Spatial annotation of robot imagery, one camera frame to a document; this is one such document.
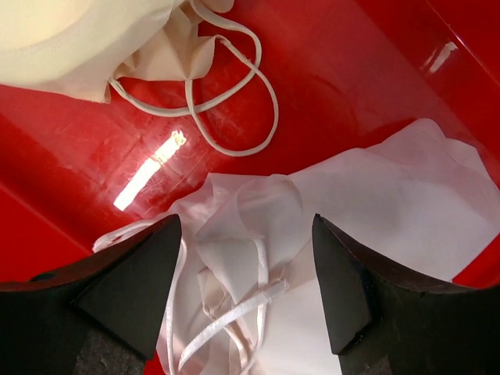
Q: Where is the beige bra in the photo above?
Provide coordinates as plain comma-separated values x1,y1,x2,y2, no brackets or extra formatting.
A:
0,0,279,158

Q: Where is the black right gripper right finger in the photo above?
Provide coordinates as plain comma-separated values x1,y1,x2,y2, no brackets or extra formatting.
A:
312,216,499,374

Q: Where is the red plastic tray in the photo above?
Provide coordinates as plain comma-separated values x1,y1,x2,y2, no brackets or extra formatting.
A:
0,0,500,375

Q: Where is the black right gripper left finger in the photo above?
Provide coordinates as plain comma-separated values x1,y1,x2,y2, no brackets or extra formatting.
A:
1,215,182,374

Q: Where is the pink bra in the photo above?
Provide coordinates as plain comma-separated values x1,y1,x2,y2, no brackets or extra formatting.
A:
91,117,500,375

